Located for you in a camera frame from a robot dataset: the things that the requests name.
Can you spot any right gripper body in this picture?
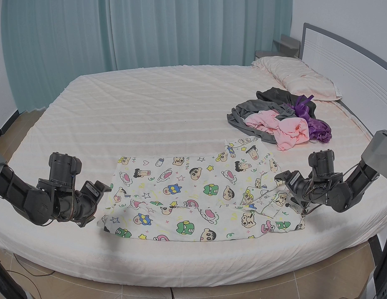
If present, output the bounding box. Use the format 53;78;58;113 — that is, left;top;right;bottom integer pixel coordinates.
275;171;306;199

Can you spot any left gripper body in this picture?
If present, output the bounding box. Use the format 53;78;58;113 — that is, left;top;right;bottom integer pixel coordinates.
83;180;113;205

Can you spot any white printed pyjama top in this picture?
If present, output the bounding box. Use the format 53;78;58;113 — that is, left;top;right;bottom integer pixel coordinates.
97;137;307;241

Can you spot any pink garment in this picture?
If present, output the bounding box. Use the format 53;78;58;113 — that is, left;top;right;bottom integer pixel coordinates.
245;110;311;152

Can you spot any purple garment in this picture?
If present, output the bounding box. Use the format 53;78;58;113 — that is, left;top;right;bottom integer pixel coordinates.
287;95;333;144

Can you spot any grey garment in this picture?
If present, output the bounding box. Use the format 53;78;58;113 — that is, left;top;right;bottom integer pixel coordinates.
227;100;296;144

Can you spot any black garment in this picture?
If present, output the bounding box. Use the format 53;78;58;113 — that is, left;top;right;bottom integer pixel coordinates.
256;87;316;119

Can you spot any cream pillow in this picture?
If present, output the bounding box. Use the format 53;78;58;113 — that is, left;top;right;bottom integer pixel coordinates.
251;56;343;101

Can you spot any bed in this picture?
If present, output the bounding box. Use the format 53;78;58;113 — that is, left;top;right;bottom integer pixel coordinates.
0;23;387;287

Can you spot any grey bedside table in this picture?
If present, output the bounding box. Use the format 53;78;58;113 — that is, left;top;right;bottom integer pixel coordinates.
255;34;301;62

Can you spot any blue-green curtain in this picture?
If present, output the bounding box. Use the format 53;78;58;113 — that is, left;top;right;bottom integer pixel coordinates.
109;0;294;71
2;0;117;114

